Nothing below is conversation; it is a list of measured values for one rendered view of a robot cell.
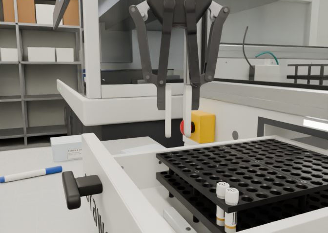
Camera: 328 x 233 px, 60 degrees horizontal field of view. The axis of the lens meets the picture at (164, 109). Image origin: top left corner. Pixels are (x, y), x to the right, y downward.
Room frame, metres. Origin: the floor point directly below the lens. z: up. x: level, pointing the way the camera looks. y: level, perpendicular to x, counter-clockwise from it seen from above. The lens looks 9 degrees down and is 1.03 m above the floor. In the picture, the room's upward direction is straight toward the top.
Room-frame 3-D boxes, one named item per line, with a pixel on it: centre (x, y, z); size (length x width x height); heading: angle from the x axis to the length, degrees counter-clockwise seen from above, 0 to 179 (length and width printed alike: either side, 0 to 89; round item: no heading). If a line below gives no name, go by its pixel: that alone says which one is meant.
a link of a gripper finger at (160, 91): (0.39, 0.01, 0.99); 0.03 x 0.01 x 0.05; 90
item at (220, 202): (0.33, -0.03, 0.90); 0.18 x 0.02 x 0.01; 23
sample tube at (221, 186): (0.26, -0.06, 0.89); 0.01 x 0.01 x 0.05
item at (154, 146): (0.83, 0.05, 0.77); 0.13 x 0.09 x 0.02; 126
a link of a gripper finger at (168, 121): (0.39, -0.01, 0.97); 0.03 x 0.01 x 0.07; 0
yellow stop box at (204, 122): (0.71, -0.09, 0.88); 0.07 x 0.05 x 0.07; 23
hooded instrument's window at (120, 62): (2.12, 0.13, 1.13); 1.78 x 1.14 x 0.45; 23
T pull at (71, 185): (0.28, 0.08, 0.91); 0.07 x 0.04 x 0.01; 23
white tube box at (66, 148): (0.83, 0.27, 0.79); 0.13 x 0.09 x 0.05; 114
